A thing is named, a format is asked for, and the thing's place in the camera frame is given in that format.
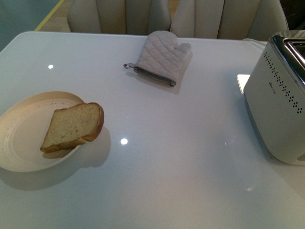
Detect slice of bread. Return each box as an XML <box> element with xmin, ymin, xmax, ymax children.
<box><xmin>40</xmin><ymin>103</ymin><xmax>104</xmax><ymax>153</ymax></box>

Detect beige round plate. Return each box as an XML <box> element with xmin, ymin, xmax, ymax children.
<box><xmin>0</xmin><ymin>91</ymin><xmax>83</xmax><ymax>172</ymax></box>

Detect white chrome toaster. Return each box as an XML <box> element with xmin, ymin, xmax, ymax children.
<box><xmin>244</xmin><ymin>30</ymin><xmax>305</xmax><ymax>165</ymax></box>

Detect grey quilted oven mitt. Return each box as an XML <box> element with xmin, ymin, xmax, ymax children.
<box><xmin>123</xmin><ymin>31</ymin><xmax>192</xmax><ymax>87</ymax></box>

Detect left beige chair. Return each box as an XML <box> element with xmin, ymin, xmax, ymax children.
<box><xmin>67</xmin><ymin>0</ymin><xmax>172</xmax><ymax>35</ymax></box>

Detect beige chair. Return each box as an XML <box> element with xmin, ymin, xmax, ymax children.
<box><xmin>170</xmin><ymin>0</ymin><xmax>288</xmax><ymax>41</ymax></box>
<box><xmin>67</xmin><ymin>0</ymin><xmax>172</xmax><ymax>35</ymax></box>

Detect right beige chair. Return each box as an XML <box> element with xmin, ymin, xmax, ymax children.
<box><xmin>170</xmin><ymin>0</ymin><xmax>288</xmax><ymax>41</ymax></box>

